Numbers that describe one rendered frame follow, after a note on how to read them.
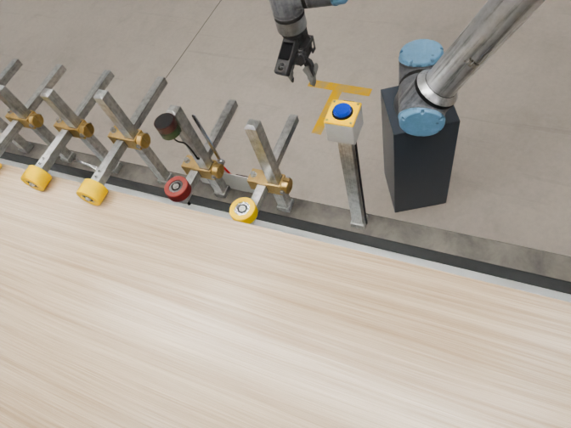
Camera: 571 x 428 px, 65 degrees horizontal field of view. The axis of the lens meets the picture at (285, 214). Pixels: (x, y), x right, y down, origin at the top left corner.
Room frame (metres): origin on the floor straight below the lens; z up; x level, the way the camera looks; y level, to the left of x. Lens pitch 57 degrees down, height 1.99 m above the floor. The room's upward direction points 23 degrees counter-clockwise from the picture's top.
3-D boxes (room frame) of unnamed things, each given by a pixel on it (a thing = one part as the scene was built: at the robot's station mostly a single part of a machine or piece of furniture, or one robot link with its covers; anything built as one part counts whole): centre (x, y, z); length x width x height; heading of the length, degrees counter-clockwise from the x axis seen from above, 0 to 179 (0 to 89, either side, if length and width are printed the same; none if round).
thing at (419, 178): (1.12, -0.65, 0.30); 0.25 x 0.25 x 0.60; 76
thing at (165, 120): (0.98, 0.21, 1.03); 0.06 x 0.06 x 0.22; 49
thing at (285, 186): (0.87, 0.00, 0.84); 0.14 x 0.06 x 0.05; 49
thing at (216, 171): (1.03, 0.20, 0.85); 0.14 x 0.06 x 0.05; 49
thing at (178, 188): (0.95, 0.29, 0.85); 0.08 x 0.08 x 0.11
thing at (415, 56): (1.11, -0.65, 0.79); 0.17 x 0.15 x 0.18; 153
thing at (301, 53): (1.14, -0.24, 1.08); 0.09 x 0.08 x 0.12; 135
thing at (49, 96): (1.34, 0.56, 0.89); 0.04 x 0.04 x 0.48; 49
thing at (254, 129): (0.85, -0.01, 0.89); 0.04 x 0.04 x 0.48; 49
